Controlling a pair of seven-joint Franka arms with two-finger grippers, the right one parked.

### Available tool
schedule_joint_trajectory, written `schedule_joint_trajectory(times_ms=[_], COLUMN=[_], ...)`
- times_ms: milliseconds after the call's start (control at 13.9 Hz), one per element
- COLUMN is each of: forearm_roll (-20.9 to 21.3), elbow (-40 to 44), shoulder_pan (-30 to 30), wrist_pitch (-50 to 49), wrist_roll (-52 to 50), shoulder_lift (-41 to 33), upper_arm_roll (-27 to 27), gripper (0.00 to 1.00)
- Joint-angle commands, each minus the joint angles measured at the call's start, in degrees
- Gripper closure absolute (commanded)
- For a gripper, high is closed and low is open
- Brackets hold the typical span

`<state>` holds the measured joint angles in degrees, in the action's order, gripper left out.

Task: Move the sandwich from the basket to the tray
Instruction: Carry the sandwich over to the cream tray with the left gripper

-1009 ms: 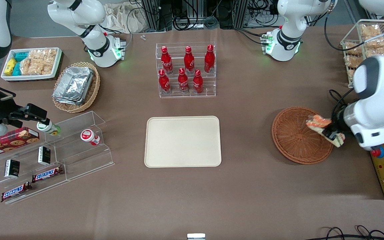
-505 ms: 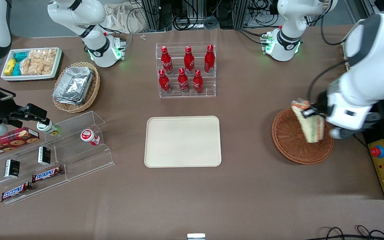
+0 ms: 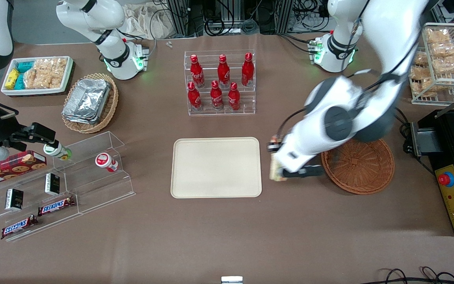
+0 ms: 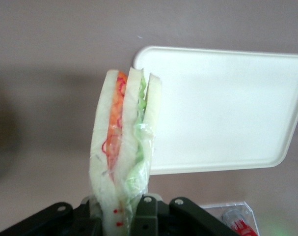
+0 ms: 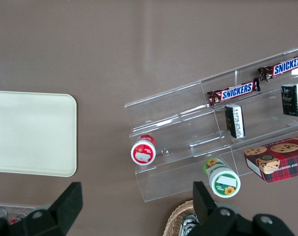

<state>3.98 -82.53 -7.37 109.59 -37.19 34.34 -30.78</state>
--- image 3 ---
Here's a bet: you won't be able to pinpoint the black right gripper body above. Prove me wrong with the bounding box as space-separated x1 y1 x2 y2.
0 103 27 151

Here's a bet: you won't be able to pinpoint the triangle sandwich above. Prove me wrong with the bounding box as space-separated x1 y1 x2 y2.
270 152 290 182

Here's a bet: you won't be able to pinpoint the white rectangular snack tray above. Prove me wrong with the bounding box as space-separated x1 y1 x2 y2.
1 56 74 97

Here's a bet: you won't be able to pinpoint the beige plastic tray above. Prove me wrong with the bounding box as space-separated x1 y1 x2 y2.
171 137 263 199

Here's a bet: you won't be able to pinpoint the brown round wicker basket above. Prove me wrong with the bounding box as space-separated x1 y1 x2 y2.
321 137 395 195

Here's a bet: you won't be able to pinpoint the light oval wicker basket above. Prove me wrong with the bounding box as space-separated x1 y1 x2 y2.
61 73 119 134

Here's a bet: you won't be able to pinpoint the small green drink bottle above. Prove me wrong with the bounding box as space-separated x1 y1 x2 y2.
43 142 72 161

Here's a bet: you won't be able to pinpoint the red tartan cookie box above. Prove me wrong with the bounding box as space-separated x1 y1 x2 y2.
0 150 48 188

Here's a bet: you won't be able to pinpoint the clear acrylic bottle rack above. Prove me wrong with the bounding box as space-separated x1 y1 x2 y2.
184 50 256 116

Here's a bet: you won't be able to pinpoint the small black box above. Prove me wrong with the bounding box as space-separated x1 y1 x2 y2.
45 173 61 196
5 188 24 211

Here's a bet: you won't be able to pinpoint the clear rice cracker pack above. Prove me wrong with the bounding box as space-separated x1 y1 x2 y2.
23 69 39 90
36 71 65 90
34 58 68 74

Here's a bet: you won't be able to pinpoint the yellow snack pack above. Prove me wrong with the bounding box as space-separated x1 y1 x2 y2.
5 69 20 90

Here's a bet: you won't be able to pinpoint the stacked aluminium foil trays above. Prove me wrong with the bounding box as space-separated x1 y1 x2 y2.
62 78 112 125

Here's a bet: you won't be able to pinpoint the red cola bottle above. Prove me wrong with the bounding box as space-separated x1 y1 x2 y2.
227 82 241 112
187 82 203 112
241 52 255 88
210 80 225 111
217 54 231 88
190 54 205 88

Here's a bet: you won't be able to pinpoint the snickers chocolate bar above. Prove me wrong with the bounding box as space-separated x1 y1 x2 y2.
37 196 76 217
1 215 39 240

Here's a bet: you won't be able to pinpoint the small red white bottle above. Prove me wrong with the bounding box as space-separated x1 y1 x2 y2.
95 153 119 173

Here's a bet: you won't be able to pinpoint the clear acrylic stepped shelf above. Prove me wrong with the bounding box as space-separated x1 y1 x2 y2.
0 131 136 242

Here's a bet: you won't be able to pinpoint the black appliance base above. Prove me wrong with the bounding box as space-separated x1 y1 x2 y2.
427 109 454 237

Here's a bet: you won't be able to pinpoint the white cloth bag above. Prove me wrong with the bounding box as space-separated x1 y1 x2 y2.
122 3 173 40

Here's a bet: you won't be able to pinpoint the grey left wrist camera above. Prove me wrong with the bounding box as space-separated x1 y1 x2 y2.
281 164 326 179

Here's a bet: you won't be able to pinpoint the grey coiled cable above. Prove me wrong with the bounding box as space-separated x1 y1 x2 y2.
240 19 259 35

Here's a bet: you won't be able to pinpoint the aluminium frame post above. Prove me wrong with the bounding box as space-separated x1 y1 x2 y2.
167 0 190 38
275 0 295 33

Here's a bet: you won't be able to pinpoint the black coiled cable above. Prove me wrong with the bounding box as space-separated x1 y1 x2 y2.
205 17 226 37

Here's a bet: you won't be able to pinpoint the black floor cables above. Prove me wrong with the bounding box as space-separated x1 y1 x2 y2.
370 267 454 284

